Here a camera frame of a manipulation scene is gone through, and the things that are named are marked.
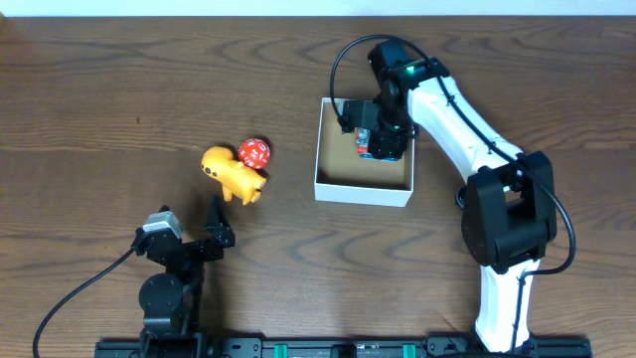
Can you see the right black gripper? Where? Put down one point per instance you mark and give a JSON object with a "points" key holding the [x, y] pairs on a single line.
{"points": [[384, 145]]}

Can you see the orange toy dog figure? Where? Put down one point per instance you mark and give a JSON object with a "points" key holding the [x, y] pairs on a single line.
{"points": [[237, 180]]}

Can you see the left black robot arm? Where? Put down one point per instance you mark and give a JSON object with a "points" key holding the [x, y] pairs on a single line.
{"points": [[171, 299]]}

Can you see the white cardboard box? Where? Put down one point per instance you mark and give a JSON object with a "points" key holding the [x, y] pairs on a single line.
{"points": [[343, 176]]}

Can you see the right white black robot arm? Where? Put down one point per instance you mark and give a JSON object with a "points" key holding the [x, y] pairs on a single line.
{"points": [[509, 208]]}

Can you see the red and grey toy truck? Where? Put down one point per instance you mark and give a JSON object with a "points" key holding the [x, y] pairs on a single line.
{"points": [[363, 143]]}

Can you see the black round wheel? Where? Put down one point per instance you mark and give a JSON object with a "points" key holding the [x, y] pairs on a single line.
{"points": [[460, 197]]}

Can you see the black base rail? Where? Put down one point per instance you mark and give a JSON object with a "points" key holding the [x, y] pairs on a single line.
{"points": [[433, 346]]}

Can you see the red polyhedral letter ball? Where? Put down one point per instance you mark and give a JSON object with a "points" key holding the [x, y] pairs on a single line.
{"points": [[255, 153]]}

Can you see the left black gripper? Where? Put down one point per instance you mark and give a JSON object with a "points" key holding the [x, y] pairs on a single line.
{"points": [[194, 249]]}

